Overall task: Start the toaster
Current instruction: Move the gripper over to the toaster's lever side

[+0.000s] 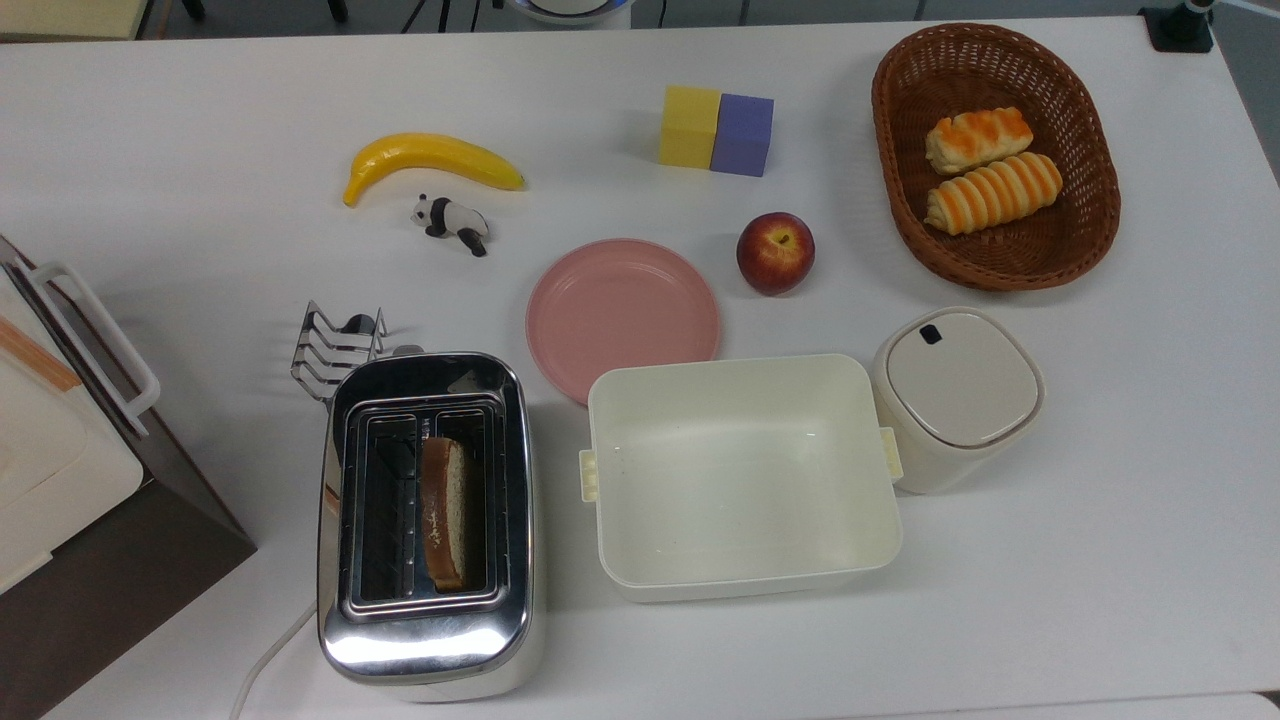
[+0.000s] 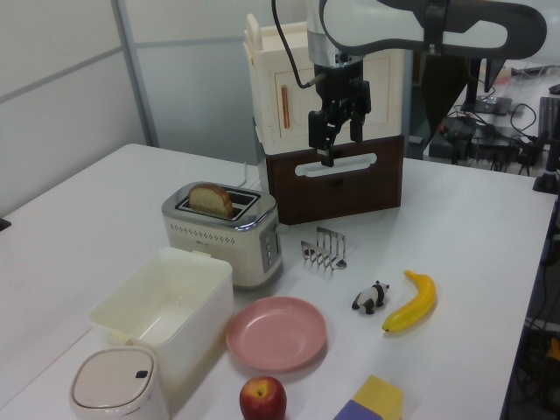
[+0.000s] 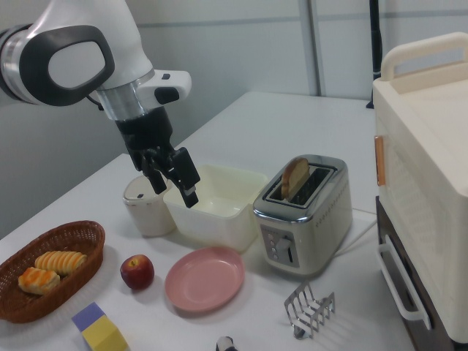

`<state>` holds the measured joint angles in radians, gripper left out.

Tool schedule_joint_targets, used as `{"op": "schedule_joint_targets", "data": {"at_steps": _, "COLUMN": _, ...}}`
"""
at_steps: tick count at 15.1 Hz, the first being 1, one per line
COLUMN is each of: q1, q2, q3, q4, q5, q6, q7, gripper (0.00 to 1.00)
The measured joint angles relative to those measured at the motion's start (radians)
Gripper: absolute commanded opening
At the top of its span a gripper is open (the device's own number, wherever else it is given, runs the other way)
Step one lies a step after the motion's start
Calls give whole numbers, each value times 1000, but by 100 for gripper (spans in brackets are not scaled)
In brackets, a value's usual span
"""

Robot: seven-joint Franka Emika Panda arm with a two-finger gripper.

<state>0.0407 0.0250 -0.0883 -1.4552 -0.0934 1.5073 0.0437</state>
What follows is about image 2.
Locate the black clamp pole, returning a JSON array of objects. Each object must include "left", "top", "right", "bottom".
[{"left": 531, "top": 129, "right": 560, "bottom": 194}]

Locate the metal toast rack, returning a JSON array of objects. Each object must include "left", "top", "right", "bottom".
[{"left": 299, "top": 226, "right": 349, "bottom": 271}]

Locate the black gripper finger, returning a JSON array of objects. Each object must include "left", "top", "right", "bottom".
[
  {"left": 347, "top": 111, "right": 367, "bottom": 144},
  {"left": 307, "top": 108, "right": 340, "bottom": 168}
]

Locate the yellow banana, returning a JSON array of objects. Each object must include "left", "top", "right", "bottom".
[{"left": 381, "top": 269, "right": 438, "bottom": 334}]

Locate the panda figurine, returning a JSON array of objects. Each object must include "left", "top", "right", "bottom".
[{"left": 351, "top": 280, "right": 391, "bottom": 316}]

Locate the pink plate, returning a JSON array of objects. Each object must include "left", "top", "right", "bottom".
[{"left": 226, "top": 296, "right": 328, "bottom": 374}]

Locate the white plastic storage box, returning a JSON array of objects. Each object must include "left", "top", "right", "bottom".
[{"left": 87, "top": 247, "right": 235, "bottom": 395}]

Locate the small white lidded bin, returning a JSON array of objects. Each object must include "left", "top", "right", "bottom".
[{"left": 67, "top": 347, "right": 170, "bottom": 420}]

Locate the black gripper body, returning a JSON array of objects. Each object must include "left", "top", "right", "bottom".
[{"left": 307, "top": 31, "right": 373, "bottom": 116}]

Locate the cream and chrome toaster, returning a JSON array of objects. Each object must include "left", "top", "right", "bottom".
[{"left": 161, "top": 180, "right": 284, "bottom": 292}]

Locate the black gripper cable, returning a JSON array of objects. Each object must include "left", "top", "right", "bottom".
[{"left": 270, "top": 0, "right": 328, "bottom": 90}]

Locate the bread slice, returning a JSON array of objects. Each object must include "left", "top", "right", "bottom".
[{"left": 187, "top": 183, "right": 235, "bottom": 219}]

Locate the yellow foam block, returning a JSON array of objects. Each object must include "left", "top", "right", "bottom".
[{"left": 352, "top": 374, "right": 404, "bottom": 420}]

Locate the cream toy cabinet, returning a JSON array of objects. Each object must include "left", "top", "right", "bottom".
[{"left": 242, "top": 12, "right": 406, "bottom": 158}]

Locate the red apple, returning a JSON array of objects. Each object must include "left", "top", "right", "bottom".
[{"left": 238, "top": 375, "right": 288, "bottom": 420}]

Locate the purple foam block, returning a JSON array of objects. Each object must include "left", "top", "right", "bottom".
[{"left": 332, "top": 398, "right": 382, "bottom": 420}]

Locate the white toaster power cord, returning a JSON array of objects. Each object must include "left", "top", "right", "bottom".
[{"left": 227, "top": 161, "right": 263, "bottom": 190}]

